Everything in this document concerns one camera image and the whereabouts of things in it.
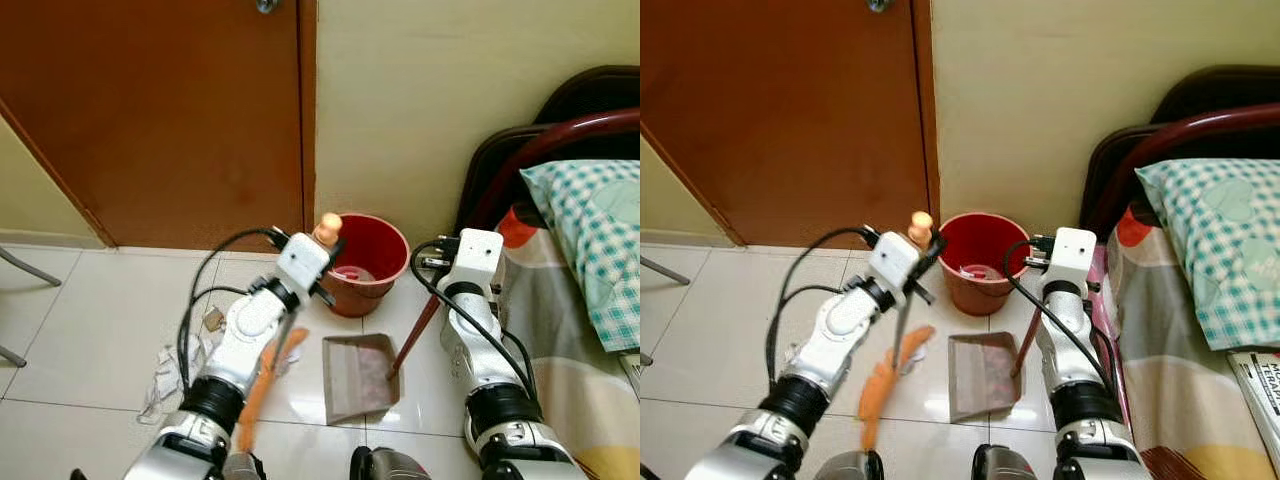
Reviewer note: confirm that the orange bristle broom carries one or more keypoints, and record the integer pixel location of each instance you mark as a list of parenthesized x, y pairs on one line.
[(880, 388), (262, 390)]

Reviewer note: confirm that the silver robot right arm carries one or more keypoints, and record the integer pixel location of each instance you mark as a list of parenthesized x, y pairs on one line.
[(1072, 340), (478, 345)]

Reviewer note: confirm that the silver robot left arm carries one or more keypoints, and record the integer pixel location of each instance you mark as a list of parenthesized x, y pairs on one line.
[(835, 335), (240, 335)]

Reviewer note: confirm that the pale plastic dipper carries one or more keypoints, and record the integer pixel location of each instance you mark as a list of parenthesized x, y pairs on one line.
[(350, 272), (975, 270)]

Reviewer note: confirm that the red plastic bucket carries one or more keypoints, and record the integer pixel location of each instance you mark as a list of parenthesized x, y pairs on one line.
[(1000, 290), (375, 290)]

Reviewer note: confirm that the small brown paper scrap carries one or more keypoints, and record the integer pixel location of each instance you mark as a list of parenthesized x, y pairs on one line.
[(212, 320)]

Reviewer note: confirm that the patterned grey orange bedsheet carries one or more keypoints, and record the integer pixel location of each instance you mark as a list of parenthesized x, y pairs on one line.
[(555, 340), (1170, 350)]

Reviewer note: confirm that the green checkered pillow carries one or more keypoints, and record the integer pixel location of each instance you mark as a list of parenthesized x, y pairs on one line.
[(590, 240), (1215, 240)]

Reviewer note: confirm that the crumpled white paper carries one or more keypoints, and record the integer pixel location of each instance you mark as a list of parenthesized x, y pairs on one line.
[(165, 385)]

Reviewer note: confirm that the dark robot right leg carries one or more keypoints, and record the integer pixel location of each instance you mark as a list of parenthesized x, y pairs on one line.
[(1008, 464), (390, 465)]

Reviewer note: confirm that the dark robot leg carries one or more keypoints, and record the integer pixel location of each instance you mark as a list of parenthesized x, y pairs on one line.
[(243, 467), (1008, 464), (850, 467), (390, 465)]

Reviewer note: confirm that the dark robot left leg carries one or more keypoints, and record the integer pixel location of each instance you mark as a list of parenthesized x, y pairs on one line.
[(850, 467), (243, 467)]

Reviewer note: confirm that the brown wooden door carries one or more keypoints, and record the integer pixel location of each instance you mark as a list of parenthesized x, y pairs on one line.
[(780, 110), (150, 110)]

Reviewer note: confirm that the printed white paper booklet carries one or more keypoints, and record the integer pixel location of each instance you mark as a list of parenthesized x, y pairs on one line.
[(630, 370), (1260, 395)]

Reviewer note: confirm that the dark wooden bed headboard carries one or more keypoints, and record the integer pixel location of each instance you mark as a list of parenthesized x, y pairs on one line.
[(1200, 95), (590, 95)]

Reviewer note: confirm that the metal door knob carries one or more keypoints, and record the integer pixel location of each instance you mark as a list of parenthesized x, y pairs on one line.
[(267, 5), (879, 4)]

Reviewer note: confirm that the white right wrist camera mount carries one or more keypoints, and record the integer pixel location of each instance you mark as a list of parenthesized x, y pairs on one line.
[(477, 257), (1069, 255)]

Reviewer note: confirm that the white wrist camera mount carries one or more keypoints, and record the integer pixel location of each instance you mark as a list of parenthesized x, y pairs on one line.
[(1069, 255), (893, 260), (477, 257), (300, 260)]

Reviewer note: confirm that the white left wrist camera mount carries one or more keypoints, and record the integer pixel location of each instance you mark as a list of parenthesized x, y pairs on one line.
[(300, 260), (893, 260)]

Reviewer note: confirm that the brown wooden door frame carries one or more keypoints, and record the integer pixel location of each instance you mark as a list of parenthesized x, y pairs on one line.
[(925, 100), (308, 110)]

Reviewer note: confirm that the curved red-brown bed rail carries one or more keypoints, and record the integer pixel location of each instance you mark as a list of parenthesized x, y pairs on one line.
[(1180, 130), (560, 135)]

